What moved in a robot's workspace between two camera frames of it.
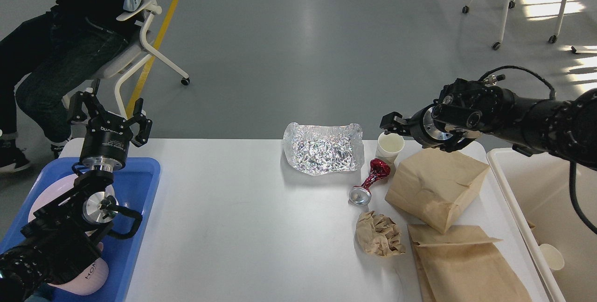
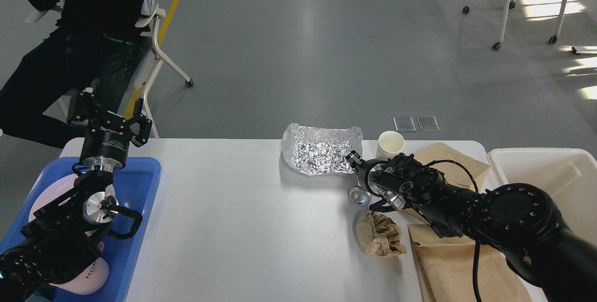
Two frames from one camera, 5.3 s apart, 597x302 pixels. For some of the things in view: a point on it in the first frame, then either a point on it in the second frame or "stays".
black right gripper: (423, 128) → (354, 159)
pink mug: (88, 282) stays
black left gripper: (106, 143) stays
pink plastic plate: (53, 191) stays
